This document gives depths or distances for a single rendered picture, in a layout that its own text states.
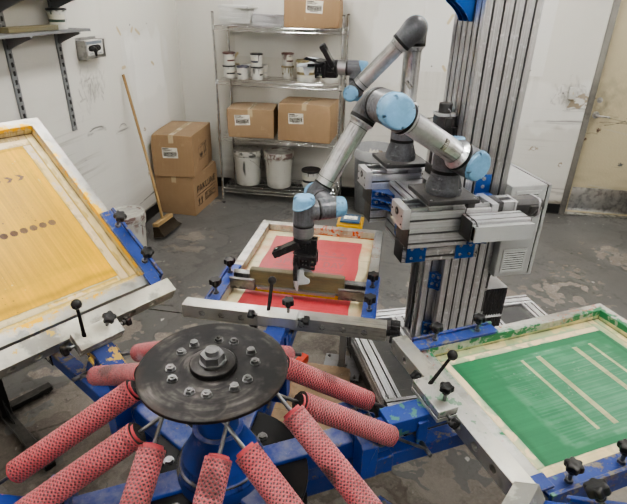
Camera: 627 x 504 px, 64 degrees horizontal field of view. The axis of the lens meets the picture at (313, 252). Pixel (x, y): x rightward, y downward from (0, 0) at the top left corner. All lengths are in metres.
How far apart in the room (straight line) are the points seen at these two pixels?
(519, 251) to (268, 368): 1.81
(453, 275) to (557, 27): 3.34
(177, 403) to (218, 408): 0.08
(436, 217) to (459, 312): 0.73
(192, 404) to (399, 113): 1.15
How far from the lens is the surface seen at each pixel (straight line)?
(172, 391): 1.00
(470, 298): 2.69
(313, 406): 1.08
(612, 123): 5.79
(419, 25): 2.51
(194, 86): 5.77
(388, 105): 1.70
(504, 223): 2.18
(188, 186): 5.06
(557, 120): 5.57
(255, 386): 0.99
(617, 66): 5.69
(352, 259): 2.19
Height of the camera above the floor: 1.97
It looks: 27 degrees down
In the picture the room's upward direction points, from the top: 1 degrees clockwise
